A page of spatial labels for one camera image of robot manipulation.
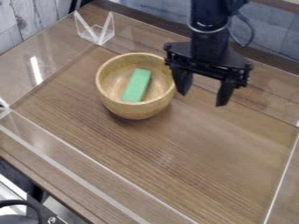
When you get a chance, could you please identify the black metal table bracket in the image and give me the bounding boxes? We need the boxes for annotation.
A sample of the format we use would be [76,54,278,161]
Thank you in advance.
[26,195,68,224]

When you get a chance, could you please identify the green rectangular block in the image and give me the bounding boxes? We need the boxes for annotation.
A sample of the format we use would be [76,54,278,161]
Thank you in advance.
[122,68,152,102]

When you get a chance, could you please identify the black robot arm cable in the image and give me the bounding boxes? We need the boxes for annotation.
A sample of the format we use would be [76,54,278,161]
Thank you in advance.
[229,10,257,49]

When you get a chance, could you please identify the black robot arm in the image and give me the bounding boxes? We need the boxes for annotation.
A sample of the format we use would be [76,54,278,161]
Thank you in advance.
[163,0,255,107]

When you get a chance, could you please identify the clear acrylic corner bracket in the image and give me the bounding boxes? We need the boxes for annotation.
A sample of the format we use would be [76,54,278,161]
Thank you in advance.
[74,11,116,46]

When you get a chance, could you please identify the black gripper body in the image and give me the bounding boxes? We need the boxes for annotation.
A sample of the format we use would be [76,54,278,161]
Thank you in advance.
[163,28,253,88]

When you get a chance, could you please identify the clear acrylic tray walls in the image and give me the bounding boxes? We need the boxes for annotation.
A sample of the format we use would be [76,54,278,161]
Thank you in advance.
[0,15,299,224]

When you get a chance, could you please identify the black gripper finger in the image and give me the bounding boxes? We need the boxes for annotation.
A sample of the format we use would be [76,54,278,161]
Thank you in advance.
[172,68,192,95]
[217,79,237,107]

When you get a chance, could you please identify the wooden bowl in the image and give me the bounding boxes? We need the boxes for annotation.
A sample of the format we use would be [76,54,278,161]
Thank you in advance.
[95,52,176,120]

